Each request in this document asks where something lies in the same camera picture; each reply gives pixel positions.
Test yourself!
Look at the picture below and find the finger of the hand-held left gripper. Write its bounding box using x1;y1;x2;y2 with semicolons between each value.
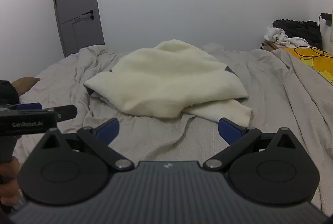
44;105;78;121
16;102;42;111

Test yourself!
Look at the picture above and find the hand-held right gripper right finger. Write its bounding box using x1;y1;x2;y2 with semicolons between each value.
203;117;299;171

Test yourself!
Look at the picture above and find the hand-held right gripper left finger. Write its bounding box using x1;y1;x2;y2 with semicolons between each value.
42;118;135;170

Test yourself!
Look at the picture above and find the cream sweater with blue stripes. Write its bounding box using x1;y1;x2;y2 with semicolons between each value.
84;40;254;128

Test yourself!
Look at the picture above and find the person's left hand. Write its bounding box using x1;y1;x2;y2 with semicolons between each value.
0;156;22;207

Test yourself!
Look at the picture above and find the brown pillow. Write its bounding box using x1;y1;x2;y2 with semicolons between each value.
12;77;41;97

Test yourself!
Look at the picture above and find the dark cloth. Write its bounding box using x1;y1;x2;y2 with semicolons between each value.
0;80;19;105

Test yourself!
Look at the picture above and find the grey bed sheet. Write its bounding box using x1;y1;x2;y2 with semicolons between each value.
13;43;333;217

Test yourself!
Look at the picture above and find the white crumpled cloth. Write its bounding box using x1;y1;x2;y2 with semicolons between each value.
264;26;310;48

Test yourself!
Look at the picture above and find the yellow printed cloth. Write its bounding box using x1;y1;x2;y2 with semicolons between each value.
283;46;333;83

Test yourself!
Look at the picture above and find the black bag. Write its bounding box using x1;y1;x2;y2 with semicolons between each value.
272;19;323;49

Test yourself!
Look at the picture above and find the black charger plug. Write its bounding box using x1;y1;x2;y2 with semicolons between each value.
319;13;333;27

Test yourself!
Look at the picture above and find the black cable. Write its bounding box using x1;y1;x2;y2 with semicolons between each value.
294;45;333;59

